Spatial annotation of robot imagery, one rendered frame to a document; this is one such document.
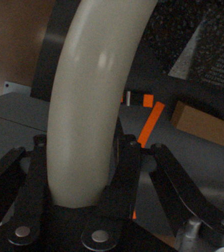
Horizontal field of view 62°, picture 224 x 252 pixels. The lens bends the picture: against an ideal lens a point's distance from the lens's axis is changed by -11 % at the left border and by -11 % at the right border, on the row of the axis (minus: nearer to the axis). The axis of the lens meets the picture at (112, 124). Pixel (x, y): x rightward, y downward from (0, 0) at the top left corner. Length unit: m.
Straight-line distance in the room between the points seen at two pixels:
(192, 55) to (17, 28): 0.95
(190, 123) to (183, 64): 0.59
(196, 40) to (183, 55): 0.05
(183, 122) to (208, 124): 0.13
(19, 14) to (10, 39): 0.14
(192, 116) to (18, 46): 0.95
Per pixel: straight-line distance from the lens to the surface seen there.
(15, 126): 0.71
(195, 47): 0.40
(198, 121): 1.00
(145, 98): 0.98
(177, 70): 0.44
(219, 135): 1.07
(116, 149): 0.16
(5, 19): 1.23
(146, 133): 1.07
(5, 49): 1.20
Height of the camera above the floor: 1.03
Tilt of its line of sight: 73 degrees down
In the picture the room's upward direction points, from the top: 175 degrees counter-clockwise
